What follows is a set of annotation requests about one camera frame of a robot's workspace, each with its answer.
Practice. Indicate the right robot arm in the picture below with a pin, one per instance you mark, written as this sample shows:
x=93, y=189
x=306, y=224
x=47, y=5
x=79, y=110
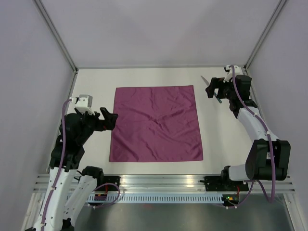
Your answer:
x=268, y=158

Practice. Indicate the white slotted cable duct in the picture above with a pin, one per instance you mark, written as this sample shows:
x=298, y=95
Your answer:
x=170, y=198

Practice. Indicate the knife with teal handle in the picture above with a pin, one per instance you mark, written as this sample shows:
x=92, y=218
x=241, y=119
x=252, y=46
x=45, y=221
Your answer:
x=207, y=83

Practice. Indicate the purple cloth napkin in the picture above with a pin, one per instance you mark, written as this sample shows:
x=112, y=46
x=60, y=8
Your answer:
x=156, y=124

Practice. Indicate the aluminium front rail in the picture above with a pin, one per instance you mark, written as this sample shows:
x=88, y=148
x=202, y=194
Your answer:
x=178, y=183

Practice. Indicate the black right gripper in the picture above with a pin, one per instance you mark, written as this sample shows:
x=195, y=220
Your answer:
x=215, y=83

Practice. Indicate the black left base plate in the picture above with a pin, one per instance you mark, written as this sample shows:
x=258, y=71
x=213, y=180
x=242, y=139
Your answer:
x=108, y=184

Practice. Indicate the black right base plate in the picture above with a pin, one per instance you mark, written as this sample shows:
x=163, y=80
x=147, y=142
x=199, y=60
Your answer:
x=217, y=184

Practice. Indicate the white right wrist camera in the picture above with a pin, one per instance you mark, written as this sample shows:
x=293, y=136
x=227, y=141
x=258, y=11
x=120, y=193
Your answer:
x=231, y=71

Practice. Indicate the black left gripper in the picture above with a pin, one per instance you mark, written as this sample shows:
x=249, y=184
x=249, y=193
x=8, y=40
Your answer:
x=109, y=122

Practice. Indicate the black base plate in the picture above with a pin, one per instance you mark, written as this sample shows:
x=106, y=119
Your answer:
x=108, y=184
x=217, y=184

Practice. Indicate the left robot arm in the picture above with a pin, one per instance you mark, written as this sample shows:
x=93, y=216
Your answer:
x=59, y=212

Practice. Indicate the aluminium left frame post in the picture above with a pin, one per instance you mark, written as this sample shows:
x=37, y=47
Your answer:
x=48, y=21

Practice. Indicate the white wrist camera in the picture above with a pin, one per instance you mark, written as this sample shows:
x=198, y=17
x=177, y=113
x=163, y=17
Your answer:
x=83, y=104
x=231, y=71

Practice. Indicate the aluminium frame post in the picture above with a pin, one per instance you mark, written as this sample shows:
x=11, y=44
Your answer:
x=48, y=21
x=269, y=25

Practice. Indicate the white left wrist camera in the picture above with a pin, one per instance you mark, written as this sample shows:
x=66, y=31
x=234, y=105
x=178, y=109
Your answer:
x=83, y=104

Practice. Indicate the aluminium right frame post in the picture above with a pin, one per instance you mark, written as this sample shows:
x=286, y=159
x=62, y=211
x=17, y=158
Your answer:
x=269, y=25

